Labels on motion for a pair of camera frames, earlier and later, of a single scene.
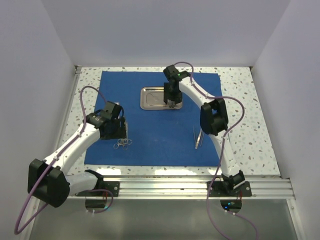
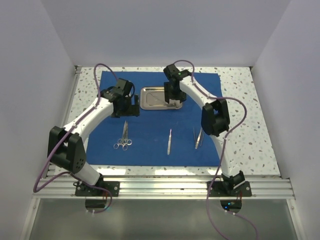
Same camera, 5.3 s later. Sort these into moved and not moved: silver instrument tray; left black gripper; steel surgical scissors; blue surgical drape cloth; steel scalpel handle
Moved: steel scalpel handle; left black gripper
Not moved: blue surgical drape cloth; steel surgical scissors; silver instrument tray
